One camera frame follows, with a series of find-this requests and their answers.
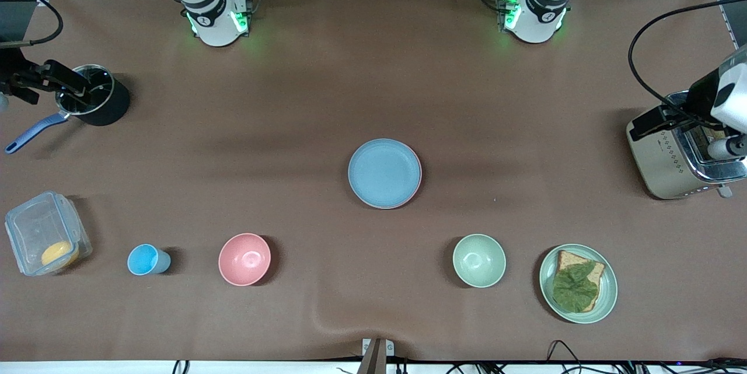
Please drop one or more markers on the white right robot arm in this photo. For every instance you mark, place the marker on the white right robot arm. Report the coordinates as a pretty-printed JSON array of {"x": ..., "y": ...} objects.
[{"x": 213, "y": 18}]

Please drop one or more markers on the beige metal toaster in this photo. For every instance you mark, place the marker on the beige metal toaster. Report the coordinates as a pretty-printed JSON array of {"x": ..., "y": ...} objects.
[{"x": 659, "y": 164}]

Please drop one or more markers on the blue cup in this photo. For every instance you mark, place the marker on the blue cup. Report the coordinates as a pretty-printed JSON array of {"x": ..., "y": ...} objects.
[{"x": 146, "y": 259}]

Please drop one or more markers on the brown table mat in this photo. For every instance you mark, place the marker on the brown table mat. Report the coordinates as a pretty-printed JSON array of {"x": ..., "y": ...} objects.
[{"x": 350, "y": 70}]

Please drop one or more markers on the glass lid blue knob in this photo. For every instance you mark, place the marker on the glass lid blue knob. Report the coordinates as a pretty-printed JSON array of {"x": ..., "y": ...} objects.
[{"x": 99, "y": 100}]

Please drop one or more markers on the green bowl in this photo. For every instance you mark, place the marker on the green bowl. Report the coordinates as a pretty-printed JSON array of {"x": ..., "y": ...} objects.
[{"x": 479, "y": 261}]

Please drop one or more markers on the metal mount bracket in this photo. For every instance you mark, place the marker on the metal mount bracket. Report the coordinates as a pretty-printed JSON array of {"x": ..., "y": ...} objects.
[{"x": 377, "y": 356}]

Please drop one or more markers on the pink bowl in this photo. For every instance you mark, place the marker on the pink bowl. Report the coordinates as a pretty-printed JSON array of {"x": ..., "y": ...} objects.
[{"x": 245, "y": 259}]

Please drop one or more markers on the blue plate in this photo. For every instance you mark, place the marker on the blue plate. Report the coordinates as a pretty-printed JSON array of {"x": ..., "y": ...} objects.
[{"x": 384, "y": 172}]

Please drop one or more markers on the brown bread slice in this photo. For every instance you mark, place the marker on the brown bread slice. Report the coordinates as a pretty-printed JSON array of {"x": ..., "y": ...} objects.
[{"x": 569, "y": 258}]

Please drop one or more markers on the green lettuce leaf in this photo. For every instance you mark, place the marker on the green lettuce leaf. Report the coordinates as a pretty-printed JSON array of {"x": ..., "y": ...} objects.
[{"x": 575, "y": 287}]

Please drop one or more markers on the green plate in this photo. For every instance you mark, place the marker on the green plate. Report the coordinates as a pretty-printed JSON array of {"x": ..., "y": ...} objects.
[{"x": 607, "y": 295}]

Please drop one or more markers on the clear plastic food container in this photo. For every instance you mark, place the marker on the clear plastic food container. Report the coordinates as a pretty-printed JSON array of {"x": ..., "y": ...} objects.
[{"x": 41, "y": 222}]

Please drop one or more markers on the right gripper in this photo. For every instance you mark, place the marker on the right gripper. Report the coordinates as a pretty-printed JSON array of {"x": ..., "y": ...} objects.
[{"x": 13, "y": 69}]

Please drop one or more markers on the yellow round food piece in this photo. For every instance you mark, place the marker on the yellow round food piece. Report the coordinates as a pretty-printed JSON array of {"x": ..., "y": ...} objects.
[{"x": 59, "y": 254}]

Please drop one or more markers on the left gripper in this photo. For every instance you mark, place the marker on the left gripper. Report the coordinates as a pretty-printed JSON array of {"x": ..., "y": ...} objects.
[{"x": 700, "y": 95}]

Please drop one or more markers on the pink plate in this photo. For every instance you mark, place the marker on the pink plate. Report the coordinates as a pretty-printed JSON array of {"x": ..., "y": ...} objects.
[{"x": 411, "y": 196}]

